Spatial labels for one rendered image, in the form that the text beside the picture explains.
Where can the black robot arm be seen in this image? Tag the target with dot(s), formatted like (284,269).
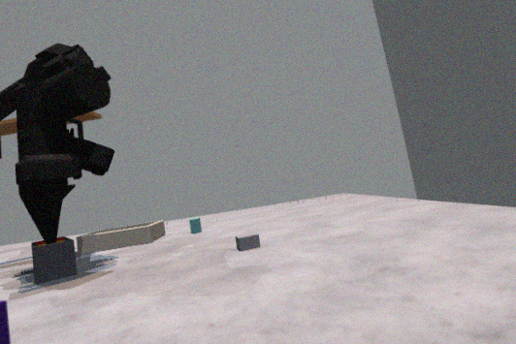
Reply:
(60,84)

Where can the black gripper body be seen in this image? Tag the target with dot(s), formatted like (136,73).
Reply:
(41,159)

